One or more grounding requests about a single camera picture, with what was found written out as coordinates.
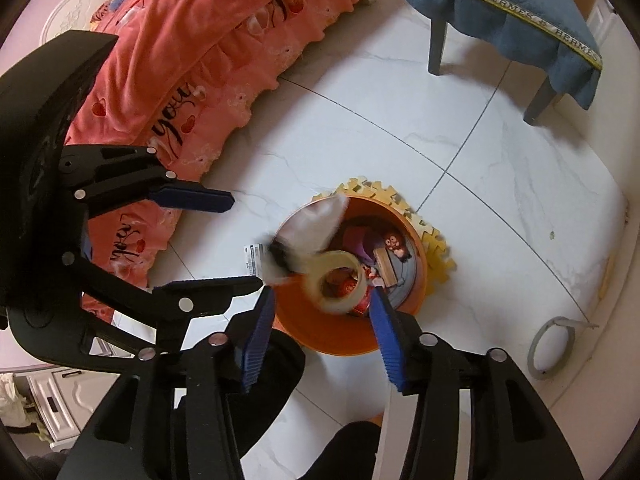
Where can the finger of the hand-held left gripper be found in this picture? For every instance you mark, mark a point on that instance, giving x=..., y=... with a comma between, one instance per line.
x=200, y=197
x=215, y=285

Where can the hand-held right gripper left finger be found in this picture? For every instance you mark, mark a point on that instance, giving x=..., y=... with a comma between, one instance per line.
x=257, y=340

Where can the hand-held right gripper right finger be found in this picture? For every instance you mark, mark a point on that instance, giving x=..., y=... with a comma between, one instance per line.
x=387, y=345

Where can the orange plastic bucket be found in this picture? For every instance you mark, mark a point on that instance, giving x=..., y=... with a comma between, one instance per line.
x=330, y=337

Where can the red snack packet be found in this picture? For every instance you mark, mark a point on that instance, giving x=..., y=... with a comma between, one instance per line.
x=372, y=275

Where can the round metal tin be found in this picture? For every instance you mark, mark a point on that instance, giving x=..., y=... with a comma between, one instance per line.
x=400, y=272

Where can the cream tape roll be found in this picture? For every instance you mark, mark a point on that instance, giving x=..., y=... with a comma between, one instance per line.
x=345, y=257

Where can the purple plastic cup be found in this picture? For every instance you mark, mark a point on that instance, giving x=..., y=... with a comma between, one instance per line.
x=357, y=242

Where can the white black cloth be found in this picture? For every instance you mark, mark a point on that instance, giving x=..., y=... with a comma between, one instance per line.
x=320, y=230

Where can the small white box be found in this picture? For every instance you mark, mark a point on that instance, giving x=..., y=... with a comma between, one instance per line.
x=251, y=260

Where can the yellow foam puzzle mat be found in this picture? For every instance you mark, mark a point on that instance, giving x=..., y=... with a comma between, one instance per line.
x=435, y=255

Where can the white bed headboard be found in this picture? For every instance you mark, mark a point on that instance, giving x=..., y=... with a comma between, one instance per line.
x=75, y=5

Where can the orange printed bed cover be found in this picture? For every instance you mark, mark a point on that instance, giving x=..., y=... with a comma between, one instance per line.
x=200, y=35

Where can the white nightstand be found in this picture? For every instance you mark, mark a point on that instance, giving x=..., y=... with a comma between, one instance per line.
x=55, y=400

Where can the white plastic bag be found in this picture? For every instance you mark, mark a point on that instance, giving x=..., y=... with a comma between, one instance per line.
x=11, y=395

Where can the grey wooden chair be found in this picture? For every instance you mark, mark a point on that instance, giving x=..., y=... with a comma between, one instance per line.
x=436, y=50

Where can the stool with blue cover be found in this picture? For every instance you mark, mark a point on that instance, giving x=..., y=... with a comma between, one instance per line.
x=500, y=10

